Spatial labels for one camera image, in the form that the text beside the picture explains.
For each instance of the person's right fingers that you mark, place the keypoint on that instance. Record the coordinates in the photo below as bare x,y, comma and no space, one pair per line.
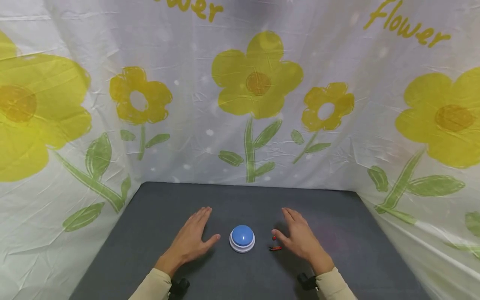
294,219

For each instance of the black wrist band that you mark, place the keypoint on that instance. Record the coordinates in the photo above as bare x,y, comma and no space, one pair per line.
307,281
179,288

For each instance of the person's left hand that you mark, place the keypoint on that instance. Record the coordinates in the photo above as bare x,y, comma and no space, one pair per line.
189,243

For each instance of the person's right hand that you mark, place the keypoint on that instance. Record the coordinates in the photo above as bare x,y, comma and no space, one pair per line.
303,242

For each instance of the person's right forearm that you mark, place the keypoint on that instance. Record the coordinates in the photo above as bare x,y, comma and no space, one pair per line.
333,285

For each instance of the blue and white push button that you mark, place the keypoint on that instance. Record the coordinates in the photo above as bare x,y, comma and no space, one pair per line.
242,238

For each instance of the person's left forearm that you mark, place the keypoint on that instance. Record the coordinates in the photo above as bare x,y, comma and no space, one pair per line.
153,287

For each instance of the person's left thumb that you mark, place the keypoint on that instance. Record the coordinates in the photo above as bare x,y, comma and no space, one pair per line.
211,241

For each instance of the person's right thumb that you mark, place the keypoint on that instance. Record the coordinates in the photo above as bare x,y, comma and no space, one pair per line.
279,235

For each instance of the person's left fingers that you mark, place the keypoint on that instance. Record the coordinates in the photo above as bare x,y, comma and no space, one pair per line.
200,218

